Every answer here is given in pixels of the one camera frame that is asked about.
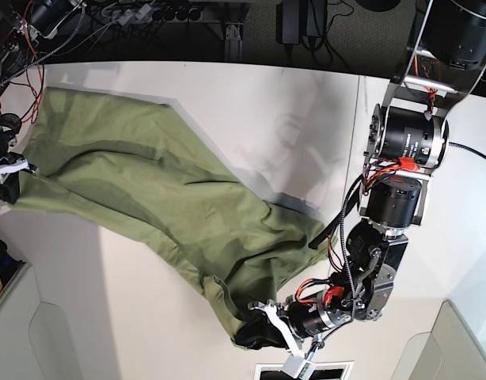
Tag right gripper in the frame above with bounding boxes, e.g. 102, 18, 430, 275
0, 152, 38, 205

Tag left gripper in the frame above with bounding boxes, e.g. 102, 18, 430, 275
234, 301, 352, 350

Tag green t-shirt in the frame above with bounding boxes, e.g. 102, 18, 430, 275
15, 87, 324, 342

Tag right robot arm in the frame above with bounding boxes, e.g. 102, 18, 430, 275
0, 1, 86, 204

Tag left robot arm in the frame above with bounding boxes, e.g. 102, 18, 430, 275
235, 1, 486, 355

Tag white power strip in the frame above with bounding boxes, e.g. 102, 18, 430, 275
100, 1, 207, 26

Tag black power brick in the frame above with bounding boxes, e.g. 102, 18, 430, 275
276, 0, 301, 45

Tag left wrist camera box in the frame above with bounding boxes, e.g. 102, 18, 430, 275
281, 355, 316, 380

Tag aluminium table leg post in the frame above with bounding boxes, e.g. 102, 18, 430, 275
223, 23, 243, 63

